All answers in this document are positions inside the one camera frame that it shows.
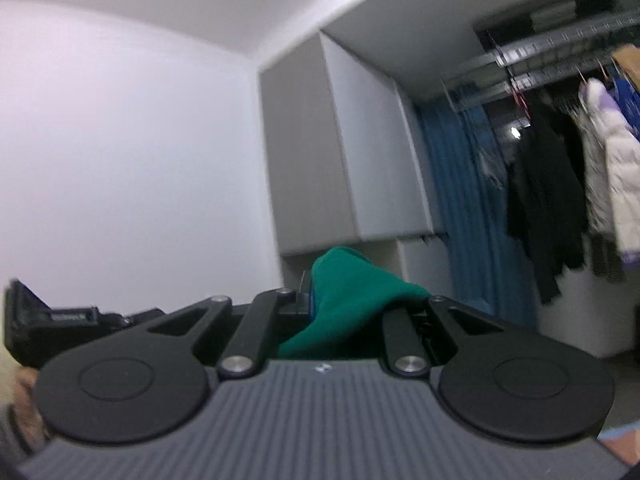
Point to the blue hanging garment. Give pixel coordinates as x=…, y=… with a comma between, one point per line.
x=627, y=100

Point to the person's left hand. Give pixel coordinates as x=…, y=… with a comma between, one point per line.
x=27, y=395

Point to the green hoodie with white trim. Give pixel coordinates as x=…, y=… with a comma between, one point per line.
x=345, y=290

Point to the dark striped hanging garment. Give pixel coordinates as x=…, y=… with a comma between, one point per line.
x=607, y=260

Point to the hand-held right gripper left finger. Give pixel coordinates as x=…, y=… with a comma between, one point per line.
x=270, y=310

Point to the ceiling clothes drying rack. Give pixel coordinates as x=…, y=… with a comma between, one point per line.
x=550, y=40

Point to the black hanging jacket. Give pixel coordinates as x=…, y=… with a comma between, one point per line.
x=545, y=190

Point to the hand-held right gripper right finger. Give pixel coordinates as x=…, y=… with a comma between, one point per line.
x=400, y=330

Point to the white puffer jacket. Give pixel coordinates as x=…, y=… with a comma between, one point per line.
x=615, y=160

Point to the pastel patchwork quilt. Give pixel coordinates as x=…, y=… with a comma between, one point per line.
x=622, y=442

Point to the grey white wardrobe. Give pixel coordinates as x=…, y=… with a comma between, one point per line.
x=345, y=160

